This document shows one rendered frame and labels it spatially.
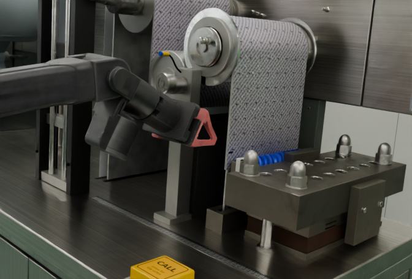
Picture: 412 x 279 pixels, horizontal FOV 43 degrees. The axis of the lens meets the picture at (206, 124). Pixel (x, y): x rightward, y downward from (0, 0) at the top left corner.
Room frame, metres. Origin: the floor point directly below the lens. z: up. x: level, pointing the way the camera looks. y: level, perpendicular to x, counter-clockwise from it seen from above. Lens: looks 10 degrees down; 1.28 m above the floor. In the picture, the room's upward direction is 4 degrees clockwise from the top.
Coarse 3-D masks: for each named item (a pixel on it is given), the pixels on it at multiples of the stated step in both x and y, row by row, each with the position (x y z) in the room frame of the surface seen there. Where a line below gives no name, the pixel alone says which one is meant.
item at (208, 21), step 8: (200, 24) 1.02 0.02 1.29; (208, 24) 1.01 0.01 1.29; (216, 24) 0.99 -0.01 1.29; (224, 24) 0.99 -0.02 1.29; (192, 32) 1.04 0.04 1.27; (224, 32) 0.98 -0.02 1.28; (224, 40) 0.98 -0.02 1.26; (224, 48) 0.98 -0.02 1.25; (224, 56) 0.98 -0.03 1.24; (192, 64) 1.03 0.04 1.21; (216, 64) 0.99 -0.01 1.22; (224, 64) 0.97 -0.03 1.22; (208, 72) 1.00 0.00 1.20; (216, 72) 0.99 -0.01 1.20
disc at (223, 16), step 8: (208, 8) 1.02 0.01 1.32; (200, 16) 1.03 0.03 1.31; (208, 16) 1.02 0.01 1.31; (216, 16) 1.00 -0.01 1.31; (224, 16) 0.99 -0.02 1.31; (192, 24) 1.05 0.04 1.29; (232, 24) 0.97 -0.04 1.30; (232, 32) 0.97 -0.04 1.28; (232, 40) 0.97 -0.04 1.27; (184, 48) 1.06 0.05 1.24; (232, 48) 0.97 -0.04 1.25; (232, 56) 0.97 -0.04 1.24; (232, 64) 0.97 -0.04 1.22; (224, 72) 0.98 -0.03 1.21; (208, 80) 1.01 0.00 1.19; (216, 80) 0.99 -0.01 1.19; (224, 80) 0.98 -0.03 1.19
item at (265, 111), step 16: (240, 80) 0.99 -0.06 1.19; (256, 80) 1.02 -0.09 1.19; (272, 80) 1.06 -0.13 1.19; (288, 80) 1.10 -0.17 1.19; (304, 80) 1.14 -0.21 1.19; (240, 96) 0.99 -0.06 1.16; (256, 96) 1.02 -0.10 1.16; (272, 96) 1.06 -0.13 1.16; (288, 96) 1.10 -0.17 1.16; (240, 112) 0.99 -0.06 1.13; (256, 112) 1.03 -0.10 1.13; (272, 112) 1.06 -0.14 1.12; (288, 112) 1.10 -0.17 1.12; (240, 128) 0.99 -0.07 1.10; (256, 128) 1.03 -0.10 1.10; (272, 128) 1.07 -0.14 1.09; (288, 128) 1.11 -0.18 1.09; (240, 144) 1.00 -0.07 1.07; (256, 144) 1.03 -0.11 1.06; (272, 144) 1.07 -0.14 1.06; (288, 144) 1.11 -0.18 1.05
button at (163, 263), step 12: (144, 264) 0.74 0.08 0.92; (156, 264) 0.74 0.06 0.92; (168, 264) 0.75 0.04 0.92; (180, 264) 0.75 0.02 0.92; (132, 276) 0.73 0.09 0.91; (144, 276) 0.71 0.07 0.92; (156, 276) 0.71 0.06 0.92; (168, 276) 0.71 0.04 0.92; (180, 276) 0.71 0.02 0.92; (192, 276) 0.73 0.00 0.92
